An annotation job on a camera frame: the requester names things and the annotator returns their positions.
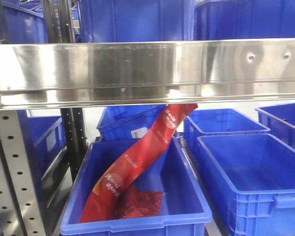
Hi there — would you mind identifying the black perforated shelf upright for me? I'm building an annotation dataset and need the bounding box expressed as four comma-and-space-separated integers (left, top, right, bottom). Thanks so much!
60, 108, 87, 181

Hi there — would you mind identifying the blue bin left shelf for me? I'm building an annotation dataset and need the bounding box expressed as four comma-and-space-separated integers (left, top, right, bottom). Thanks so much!
17, 110, 66, 177

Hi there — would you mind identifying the blue bin top middle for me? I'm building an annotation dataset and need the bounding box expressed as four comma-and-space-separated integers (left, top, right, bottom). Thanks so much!
78, 0, 195, 43

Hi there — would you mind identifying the perforated steel shelf upright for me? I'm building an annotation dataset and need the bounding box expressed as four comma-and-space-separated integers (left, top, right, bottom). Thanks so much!
0, 110, 49, 236

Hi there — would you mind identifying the tilted blue bin with label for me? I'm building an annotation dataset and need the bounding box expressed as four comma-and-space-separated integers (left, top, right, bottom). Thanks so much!
97, 105, 166, 141

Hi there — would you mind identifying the blue bin behind right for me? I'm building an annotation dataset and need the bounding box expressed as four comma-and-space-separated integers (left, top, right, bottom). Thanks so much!
183, 108, 271, 158

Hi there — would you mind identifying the red snack bag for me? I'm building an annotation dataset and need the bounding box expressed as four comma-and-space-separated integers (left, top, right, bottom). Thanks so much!
79, 103, 198, 223

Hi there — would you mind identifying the red dried meat packet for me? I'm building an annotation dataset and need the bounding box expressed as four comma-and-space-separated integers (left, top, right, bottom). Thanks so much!
113, 185, 163, 219

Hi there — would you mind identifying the blue bin with red bag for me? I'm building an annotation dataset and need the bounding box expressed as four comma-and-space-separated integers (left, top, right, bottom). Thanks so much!
60, 138, 212, 236

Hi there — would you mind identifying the blue bin top right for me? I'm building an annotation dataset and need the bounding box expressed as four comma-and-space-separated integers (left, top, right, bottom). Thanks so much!
194, 0, 295, 40

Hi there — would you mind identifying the empty blue bin front right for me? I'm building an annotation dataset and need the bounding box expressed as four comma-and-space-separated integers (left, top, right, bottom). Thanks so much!
196, 134, 295, 236

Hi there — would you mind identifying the blue bin far right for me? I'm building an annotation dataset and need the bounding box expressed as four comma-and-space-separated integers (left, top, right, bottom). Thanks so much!
255, 103, 295, 149

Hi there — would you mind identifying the blue bin top left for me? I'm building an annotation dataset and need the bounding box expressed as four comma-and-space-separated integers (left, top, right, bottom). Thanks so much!
2, 0, 48, 44

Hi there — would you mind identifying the stainless rail of right shelf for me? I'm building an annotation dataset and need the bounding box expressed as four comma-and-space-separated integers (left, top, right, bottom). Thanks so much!
0, 38, 295, 110

